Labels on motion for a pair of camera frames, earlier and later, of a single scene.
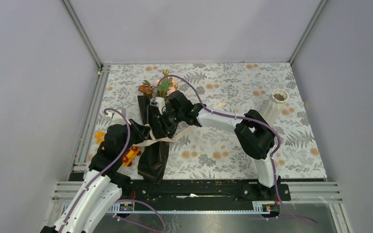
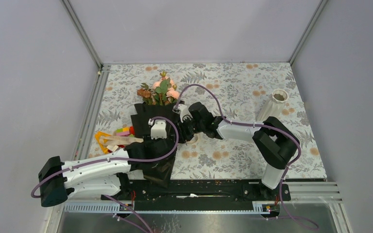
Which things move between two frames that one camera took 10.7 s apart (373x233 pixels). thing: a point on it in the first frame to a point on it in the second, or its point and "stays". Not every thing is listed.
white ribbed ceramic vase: x=272 y=108 stays
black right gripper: x=161 y=124 to x=183 y=136
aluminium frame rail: x=82 y=34 stays
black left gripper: x=141 y=131 to x=148 y=141
